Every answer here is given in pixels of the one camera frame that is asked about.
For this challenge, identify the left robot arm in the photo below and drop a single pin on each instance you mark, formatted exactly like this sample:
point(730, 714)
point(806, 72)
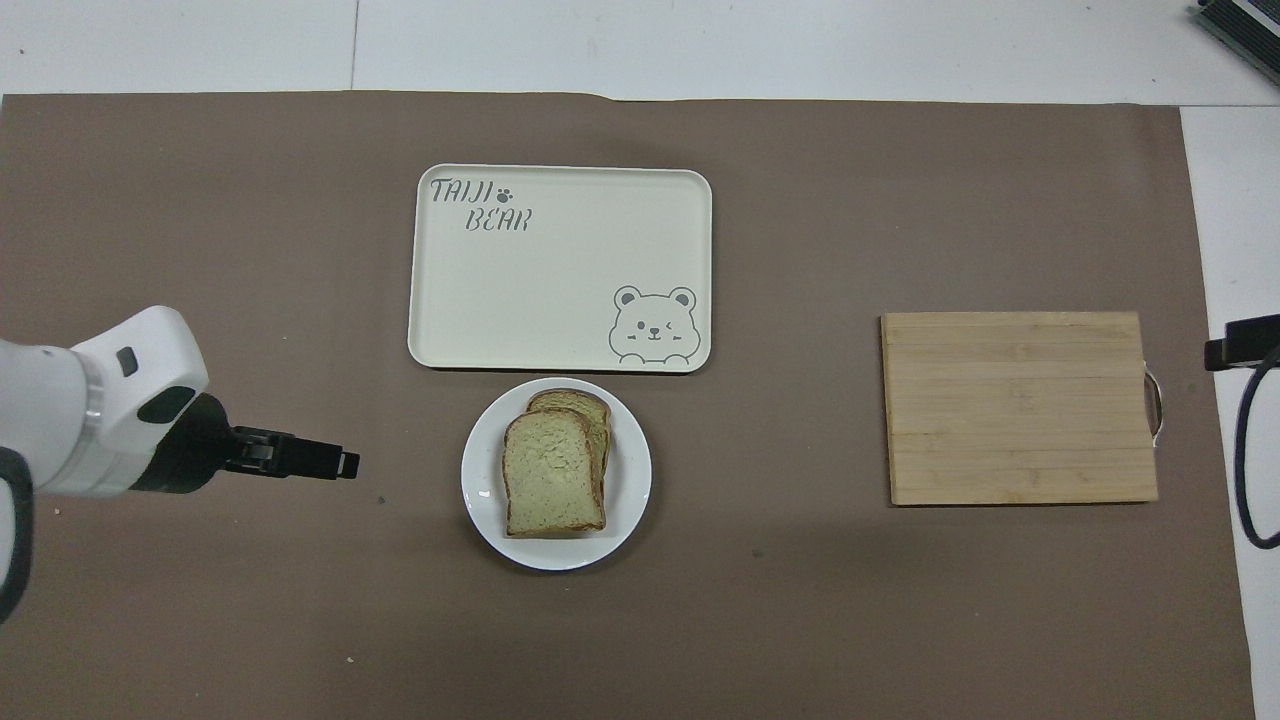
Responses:
point(60, 420)

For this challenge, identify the black stand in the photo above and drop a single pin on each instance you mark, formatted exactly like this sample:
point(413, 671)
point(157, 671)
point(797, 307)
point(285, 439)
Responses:
point(1240, 25)

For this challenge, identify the white round plate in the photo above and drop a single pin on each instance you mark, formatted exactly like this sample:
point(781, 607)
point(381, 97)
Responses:
point(630, 500)

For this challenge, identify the cream tray with bear print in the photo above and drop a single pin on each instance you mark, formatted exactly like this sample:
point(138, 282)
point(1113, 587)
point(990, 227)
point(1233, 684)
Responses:
point(560, 290)

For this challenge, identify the wooden cutting board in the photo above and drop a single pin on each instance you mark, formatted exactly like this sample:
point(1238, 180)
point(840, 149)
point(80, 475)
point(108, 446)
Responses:
point(1020, 405)

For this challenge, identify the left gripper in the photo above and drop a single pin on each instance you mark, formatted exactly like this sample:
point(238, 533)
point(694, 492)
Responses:
point(200, 445)

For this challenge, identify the bread slice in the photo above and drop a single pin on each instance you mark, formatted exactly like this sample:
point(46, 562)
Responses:
point(553, 475)
point(585, 402)

